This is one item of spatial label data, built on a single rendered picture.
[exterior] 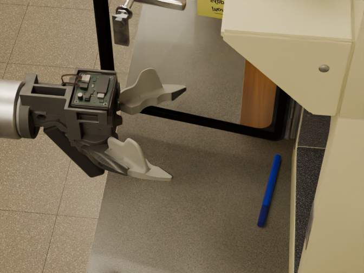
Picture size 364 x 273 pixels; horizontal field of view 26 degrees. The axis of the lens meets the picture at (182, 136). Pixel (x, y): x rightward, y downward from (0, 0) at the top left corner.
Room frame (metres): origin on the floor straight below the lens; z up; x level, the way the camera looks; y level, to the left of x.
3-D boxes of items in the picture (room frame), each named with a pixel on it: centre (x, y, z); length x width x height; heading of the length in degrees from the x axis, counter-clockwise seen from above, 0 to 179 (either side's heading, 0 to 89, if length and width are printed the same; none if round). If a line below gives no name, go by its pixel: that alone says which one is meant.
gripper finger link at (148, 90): (0.71, 0.04, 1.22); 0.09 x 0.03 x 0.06; 120
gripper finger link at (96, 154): (0.62, 0.09, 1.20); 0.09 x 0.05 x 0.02; 48
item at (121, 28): (0.86, 0.09, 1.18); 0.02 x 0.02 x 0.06; 74
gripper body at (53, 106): (0.66, 0.14, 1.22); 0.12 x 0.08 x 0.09; 84
